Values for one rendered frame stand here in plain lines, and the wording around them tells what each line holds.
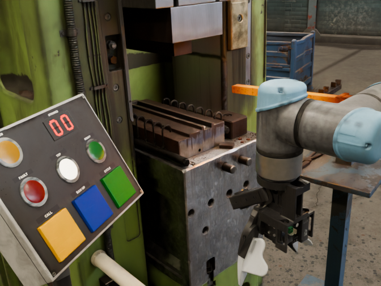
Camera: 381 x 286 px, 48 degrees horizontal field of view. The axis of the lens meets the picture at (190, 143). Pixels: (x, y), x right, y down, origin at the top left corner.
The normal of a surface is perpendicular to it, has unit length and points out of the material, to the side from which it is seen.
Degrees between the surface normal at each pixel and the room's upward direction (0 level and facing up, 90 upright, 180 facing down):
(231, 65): 90
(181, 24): 90
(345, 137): 77
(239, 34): 90
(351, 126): 54
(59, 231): 60
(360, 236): 0
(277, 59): 89
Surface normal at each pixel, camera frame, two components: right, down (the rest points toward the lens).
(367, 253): -0.04, -0.93
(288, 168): 0.21, 0.37
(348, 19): -0.60, 0.30
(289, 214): -0.79, 0.26
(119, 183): 0.78, -0.37
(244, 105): 0.68, 0.25
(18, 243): -0.38, 0.36
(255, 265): -0.68, -0.29
